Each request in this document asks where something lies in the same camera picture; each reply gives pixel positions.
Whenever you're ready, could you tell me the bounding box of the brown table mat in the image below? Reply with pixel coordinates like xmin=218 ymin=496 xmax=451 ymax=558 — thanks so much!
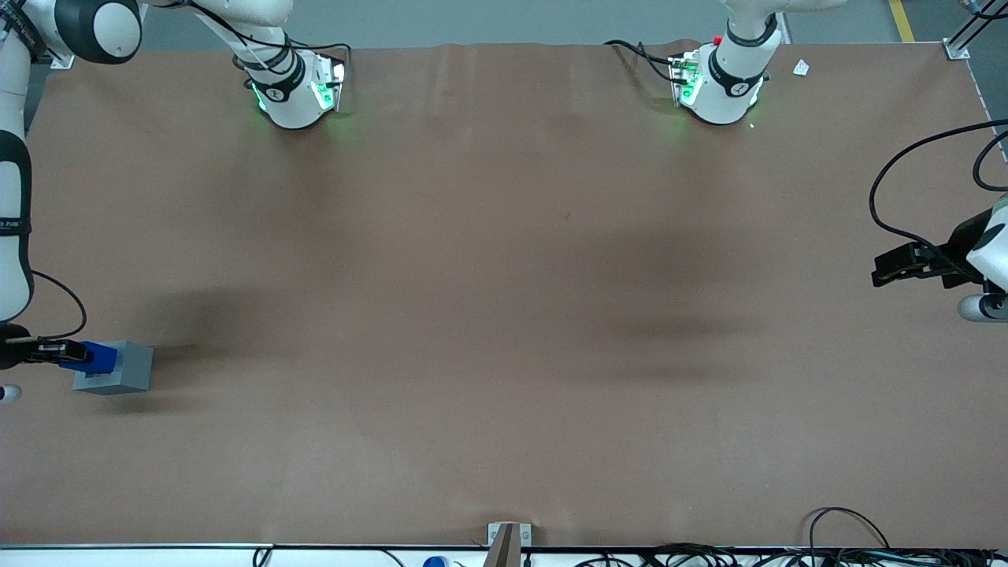
xmin=0 ymin=39 xmax=1008 ymax=548

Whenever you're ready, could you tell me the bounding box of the blue plastic part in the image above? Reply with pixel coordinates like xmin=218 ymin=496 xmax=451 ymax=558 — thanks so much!
xmin=59 ymin=341 xmax=119 ymax=376

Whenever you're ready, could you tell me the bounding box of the long black looping cable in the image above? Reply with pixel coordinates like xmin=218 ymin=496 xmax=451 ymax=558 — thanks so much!
xmin=869 ymin=119 xmax=1008 ymax=265

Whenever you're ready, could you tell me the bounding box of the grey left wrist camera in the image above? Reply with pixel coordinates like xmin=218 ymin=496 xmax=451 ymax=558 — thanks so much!
xmin=957 ymin=293 xmax=1008 ymax=324

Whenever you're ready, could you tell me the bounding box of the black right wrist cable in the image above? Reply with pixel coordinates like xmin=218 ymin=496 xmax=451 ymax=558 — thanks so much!
xmin=31 ymin=270 xmax=87 ymax=341

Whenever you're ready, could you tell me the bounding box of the black arched cable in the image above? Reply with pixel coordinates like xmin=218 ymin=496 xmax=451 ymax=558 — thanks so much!
xmin=809 ymin=507 xmax=891 ymax=550

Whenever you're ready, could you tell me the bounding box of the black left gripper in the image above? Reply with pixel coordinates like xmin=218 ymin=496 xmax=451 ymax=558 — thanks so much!
xmin=872 ymin=209 xmax=995 ymax=288

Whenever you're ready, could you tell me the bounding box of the short black curved cable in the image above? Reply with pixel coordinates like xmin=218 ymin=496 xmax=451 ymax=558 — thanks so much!
xmin=973 ymin=130 xmax=1008 ymax=192

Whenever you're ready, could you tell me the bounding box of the black base cable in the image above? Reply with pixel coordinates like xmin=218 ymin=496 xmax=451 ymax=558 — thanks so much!
xmin=272 ymin=28 xmax=353 ymax=89
xmin=604 ymin=39 xmax=687 ymax=84

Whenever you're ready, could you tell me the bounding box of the black cable bundle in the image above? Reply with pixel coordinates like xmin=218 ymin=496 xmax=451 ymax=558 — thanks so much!
xmin=583 ymin=542 xmax=1008 ymax=567

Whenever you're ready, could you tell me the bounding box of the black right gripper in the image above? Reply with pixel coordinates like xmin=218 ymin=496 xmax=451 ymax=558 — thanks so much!
xmin=0 ymin=323 xmax=95 ymax=371

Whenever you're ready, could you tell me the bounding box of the black left base cable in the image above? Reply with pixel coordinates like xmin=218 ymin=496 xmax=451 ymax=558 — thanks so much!
xmin=604 ymin=39 xmax=687 ymax=84

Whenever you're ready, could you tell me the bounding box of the gray square base block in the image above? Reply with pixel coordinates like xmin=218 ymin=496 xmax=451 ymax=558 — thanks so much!
xmin=72 ymin=340 xmax=154 ymax=395

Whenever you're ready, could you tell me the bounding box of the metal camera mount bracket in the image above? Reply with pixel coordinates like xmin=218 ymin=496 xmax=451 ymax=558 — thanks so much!
xmin=484 ymin=522 xmax=532 ymax=567

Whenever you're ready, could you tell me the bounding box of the black right base cable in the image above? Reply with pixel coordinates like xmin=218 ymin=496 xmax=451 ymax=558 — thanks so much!
xmin=272 ymin=28 xmax=353 ymax=89

